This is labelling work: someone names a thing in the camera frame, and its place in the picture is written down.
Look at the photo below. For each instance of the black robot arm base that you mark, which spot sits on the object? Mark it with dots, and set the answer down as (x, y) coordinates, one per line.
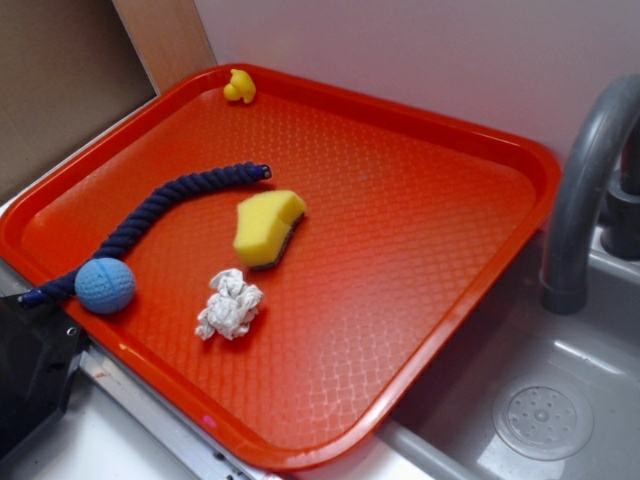
(40, 354)

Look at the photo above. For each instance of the yellow sponge with scouring pad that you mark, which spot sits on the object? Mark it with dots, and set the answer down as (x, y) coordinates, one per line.
(265, 222)

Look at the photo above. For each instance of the orange plastic tray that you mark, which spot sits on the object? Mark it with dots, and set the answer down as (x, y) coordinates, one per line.
(411, 218)

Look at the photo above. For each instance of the crumpled white paper tissue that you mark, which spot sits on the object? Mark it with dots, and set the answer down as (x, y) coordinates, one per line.
(231, 308)

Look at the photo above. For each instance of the yellow rubber duck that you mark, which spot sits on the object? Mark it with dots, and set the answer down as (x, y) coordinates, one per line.
(240, 87)

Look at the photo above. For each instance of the light blue rubber ball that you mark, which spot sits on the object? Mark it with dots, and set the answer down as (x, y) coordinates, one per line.
(105, 286)

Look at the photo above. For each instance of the grey plastic faucet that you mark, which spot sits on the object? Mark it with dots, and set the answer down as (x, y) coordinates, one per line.
(601, 177)

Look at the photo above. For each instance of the light wooden board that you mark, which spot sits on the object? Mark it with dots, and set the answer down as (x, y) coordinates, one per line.
(169, 39)

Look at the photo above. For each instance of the grey plastic sink basin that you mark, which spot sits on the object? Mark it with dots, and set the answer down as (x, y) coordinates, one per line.
(521, 393)

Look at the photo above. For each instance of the brown cardboard panel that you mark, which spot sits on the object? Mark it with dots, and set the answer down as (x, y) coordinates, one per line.
(68, 72)

